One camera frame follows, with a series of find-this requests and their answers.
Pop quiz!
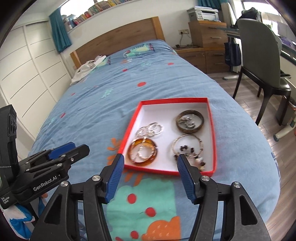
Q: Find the amber resin bangle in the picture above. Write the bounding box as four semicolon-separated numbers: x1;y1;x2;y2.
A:
127;137;158;166

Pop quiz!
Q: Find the silver chain necklace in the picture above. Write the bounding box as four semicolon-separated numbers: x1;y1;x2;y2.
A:
129;136;157;163

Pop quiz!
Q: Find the twisted silver hoop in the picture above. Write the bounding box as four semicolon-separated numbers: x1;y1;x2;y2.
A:
135;126;154;137
148;122;163;136

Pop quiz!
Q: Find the brown beaded shell bracelet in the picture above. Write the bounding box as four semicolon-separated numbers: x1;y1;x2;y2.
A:
174;144;206;172

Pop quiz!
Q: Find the thin silver bangle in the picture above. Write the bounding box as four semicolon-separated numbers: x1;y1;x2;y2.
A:
171;134;204;159

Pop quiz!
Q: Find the silver wristwatch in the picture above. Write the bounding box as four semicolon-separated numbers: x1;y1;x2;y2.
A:
178;116;196;130

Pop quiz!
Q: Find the dark tortoiseshell bangle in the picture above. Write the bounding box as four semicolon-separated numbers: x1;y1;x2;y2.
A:
176;109;204;134

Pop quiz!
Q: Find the red shallow jewelry box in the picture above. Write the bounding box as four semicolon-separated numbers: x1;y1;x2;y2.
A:
118;97;217;176

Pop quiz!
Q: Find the blue white gloved left hand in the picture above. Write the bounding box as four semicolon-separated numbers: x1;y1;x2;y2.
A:
1;197;47;240

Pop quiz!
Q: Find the blue patterned bed cover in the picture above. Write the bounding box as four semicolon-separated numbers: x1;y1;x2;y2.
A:
31;40;280;240

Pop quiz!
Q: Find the white wardrobe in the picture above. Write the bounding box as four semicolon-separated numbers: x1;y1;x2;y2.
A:
1;22;70;138

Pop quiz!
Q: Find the white garment on bed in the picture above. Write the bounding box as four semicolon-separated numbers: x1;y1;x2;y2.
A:
70;55;106;86

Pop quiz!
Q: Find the left teal curtain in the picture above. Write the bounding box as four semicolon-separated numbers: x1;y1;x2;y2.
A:
49;8;72;54

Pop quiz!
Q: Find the teal curtain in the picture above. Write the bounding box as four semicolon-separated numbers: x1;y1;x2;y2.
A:
49;8;72;54
197;0;229;10

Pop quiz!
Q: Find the wooden headboard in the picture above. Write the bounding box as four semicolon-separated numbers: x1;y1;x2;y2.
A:
70;16;165;68

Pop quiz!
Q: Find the wooden drawer dresser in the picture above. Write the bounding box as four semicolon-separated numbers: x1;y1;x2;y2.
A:
175;20;230;74

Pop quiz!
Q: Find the dark hanging bag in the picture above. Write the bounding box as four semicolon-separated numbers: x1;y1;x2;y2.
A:
224;39;241;67

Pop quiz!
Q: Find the grey desk chair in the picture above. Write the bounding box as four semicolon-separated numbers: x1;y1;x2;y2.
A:
233;19;292;125

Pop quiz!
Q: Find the white printer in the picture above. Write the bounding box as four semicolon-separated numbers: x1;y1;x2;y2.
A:
187;6;220;22

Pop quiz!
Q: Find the right teal curtain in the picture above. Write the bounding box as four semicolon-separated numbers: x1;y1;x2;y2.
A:
197;0;229;10

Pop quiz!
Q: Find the wall power socket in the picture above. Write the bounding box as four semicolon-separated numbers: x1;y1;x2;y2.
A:
179;29;190;35

